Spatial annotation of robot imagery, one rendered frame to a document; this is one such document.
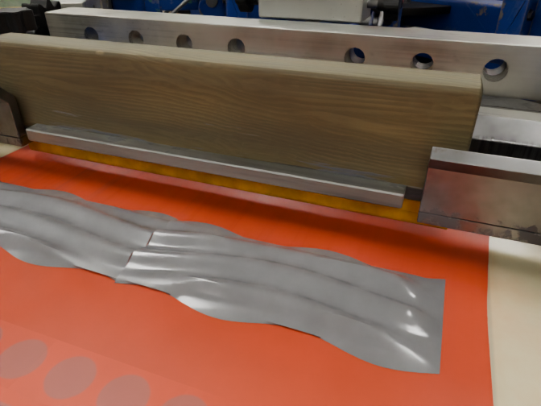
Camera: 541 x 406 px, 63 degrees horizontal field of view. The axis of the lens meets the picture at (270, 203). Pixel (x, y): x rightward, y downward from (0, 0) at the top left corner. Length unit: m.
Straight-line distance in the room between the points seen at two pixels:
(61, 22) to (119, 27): 0.09
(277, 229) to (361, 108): 0.10
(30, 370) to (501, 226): 0.26
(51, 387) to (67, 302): 0.06
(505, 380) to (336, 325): 0.08
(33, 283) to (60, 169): 0.15
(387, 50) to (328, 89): 0.22
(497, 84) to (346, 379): 0.35
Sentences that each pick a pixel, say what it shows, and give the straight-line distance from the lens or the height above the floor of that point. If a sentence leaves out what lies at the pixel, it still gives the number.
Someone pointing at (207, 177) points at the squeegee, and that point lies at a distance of 0.35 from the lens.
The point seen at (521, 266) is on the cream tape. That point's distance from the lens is 0.31.
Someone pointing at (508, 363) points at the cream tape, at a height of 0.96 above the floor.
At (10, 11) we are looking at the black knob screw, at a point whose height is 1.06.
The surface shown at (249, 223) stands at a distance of 0.31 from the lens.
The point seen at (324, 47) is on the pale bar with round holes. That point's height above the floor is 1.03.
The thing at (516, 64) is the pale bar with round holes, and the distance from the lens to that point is 0.49.
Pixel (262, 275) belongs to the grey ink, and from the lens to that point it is 0.26.
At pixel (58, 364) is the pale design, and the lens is 0.24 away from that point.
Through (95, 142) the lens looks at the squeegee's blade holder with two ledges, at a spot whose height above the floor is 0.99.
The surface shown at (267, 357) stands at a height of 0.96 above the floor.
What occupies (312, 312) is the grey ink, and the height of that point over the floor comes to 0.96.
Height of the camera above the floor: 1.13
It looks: 31 degrees down
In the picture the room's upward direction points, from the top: straight up
